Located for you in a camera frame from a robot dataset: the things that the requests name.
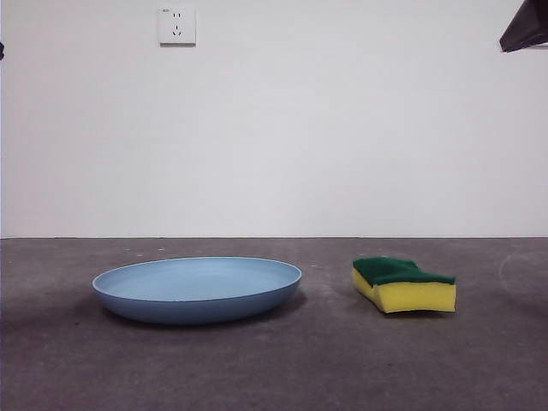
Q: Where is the white wall socket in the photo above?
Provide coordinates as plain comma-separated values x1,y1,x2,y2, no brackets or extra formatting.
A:
158,4,198,47

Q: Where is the blue round plate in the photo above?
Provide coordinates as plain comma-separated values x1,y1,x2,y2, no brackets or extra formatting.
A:
90,255,303,325

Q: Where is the yellow sponge with green pad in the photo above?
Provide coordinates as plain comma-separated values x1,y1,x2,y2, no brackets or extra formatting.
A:
351,256,457,315

